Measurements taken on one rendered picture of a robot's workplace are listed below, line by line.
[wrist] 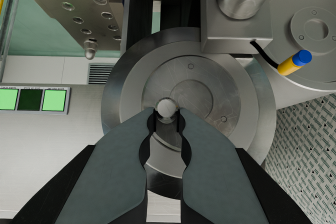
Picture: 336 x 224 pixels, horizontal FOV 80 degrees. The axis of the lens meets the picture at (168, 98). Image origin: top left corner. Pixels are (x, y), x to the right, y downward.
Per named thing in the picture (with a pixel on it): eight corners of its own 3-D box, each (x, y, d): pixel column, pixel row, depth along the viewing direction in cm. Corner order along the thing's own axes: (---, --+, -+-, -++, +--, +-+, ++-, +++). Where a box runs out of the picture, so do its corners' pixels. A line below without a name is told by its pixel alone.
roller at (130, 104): (254, 41, 18) (265, 180, 15) (203, 100, 43) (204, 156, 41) (123, 39, 18) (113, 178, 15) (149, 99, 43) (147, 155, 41)
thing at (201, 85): (262, 119, 15) (172, 173, 14) (250, 122, 17) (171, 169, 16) (207, 37, 16) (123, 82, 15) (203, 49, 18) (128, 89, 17)
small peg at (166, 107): (182, 111, 12) (162, 124, 12) (180, 117, 15) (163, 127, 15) (170, 92, 12) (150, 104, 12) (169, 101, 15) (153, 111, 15)
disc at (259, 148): (268, 27, 19) (286, 202, 15) (266, 30, 19) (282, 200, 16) (107, 24, 19) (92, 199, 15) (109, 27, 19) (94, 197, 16)
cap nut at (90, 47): (95, 40, 52) (93, 56, 51) (100, 47, 55) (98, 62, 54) (81, 40, 52) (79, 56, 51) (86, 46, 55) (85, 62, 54)
